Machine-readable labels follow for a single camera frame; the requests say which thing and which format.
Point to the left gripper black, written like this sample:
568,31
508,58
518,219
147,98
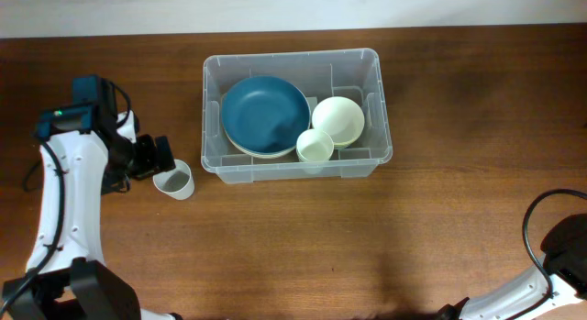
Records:
152,163

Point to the grey cup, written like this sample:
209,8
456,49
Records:
177,183

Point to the beige plate bowl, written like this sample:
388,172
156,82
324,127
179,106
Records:
254,154
264,143

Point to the blue plate bowl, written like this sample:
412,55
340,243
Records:
265,102

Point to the cream white cup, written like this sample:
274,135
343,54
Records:
314,145

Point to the white small bowl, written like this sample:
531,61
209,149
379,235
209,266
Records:
340,117

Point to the mint green cup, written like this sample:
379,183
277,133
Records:
313,167

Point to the yellow small bowl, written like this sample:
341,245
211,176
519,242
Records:
348,142

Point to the mint green small bowl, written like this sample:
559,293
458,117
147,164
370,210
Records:
341,146

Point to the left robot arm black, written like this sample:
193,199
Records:
86,151

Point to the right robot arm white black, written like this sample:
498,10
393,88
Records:
564,260

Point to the white label in container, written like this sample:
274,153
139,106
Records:
312,101

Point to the clear plastic storage container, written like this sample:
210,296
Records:
352,73

